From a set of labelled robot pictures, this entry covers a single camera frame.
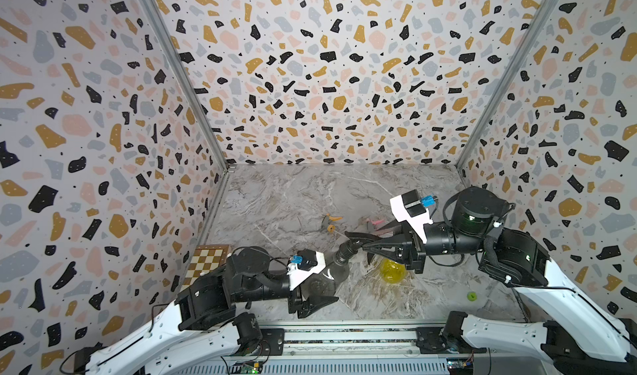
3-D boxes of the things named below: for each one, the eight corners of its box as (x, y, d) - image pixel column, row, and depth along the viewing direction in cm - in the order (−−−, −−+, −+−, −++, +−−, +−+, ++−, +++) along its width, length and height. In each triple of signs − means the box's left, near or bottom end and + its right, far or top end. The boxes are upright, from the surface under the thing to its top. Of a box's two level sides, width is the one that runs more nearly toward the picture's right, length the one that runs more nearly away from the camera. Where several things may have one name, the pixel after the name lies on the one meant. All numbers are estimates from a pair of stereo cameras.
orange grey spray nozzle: (317, 228, 102) (317, 225, 100) (328, 213, 107) (328, 210, 105) (331, 235, 100) (331, 232, 98) (341, 220, 105) (341, 217, 103)
